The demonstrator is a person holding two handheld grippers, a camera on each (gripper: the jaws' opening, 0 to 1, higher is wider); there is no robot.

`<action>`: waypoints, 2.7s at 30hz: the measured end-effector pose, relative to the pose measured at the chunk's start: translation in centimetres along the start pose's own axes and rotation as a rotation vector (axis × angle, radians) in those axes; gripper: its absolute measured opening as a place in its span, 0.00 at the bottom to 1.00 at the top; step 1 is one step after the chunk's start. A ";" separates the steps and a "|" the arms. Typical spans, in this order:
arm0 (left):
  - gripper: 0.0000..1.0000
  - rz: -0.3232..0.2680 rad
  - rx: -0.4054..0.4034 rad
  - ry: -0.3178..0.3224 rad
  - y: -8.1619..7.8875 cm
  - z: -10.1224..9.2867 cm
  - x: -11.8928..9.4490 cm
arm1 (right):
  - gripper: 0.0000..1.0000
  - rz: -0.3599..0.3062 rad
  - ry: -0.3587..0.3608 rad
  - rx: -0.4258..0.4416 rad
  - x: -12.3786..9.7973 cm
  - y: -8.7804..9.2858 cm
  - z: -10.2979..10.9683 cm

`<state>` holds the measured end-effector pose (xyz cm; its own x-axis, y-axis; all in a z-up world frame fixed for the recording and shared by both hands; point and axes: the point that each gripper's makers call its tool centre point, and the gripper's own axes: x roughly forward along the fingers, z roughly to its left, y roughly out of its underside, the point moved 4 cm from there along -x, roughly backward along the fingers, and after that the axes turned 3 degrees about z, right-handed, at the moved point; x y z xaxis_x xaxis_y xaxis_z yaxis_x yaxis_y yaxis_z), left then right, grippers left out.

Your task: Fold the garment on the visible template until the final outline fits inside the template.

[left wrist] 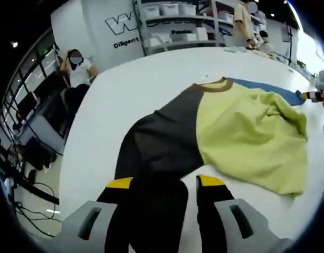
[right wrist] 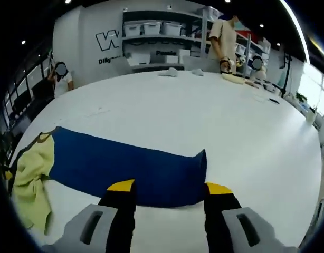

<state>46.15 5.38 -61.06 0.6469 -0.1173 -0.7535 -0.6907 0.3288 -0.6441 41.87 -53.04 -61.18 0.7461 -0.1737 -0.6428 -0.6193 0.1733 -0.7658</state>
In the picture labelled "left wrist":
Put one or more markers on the grey metal shelving unit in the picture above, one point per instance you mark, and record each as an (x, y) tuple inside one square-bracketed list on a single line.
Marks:
[(177, 26)]

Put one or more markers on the white storage bin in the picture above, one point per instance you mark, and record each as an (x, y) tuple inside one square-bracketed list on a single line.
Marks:
[(170, 9), (187, 9), (151, 10)]

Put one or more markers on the yellow grey blue garment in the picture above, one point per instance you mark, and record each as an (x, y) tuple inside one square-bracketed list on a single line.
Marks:
[(243, 137)]

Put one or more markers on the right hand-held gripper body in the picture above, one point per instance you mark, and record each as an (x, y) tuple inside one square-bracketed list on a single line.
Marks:
[(323, 80)]

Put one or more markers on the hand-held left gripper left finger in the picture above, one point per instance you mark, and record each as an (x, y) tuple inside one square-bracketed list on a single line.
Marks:
[(83, 229)]

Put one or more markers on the black tripod stand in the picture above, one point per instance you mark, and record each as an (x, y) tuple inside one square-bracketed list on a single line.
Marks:
[(290, 44)]

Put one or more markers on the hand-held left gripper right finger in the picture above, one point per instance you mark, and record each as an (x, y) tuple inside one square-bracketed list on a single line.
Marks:
[(230, 229)]

